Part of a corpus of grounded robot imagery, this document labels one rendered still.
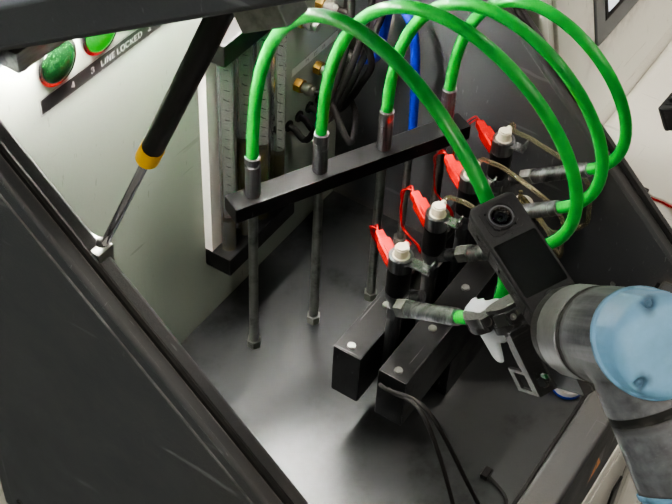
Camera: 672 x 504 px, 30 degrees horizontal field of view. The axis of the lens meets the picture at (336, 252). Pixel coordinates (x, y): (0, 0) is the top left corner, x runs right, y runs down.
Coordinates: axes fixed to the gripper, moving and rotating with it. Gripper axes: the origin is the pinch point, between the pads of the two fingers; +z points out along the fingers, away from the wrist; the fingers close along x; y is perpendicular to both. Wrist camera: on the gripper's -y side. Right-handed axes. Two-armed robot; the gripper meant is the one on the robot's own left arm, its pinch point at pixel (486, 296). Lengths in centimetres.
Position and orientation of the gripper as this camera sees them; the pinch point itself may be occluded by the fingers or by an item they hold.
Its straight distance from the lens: 120.0
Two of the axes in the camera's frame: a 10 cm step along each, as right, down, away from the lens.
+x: 8.7, -4.5, 1.8
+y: 4.4, 8.9, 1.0
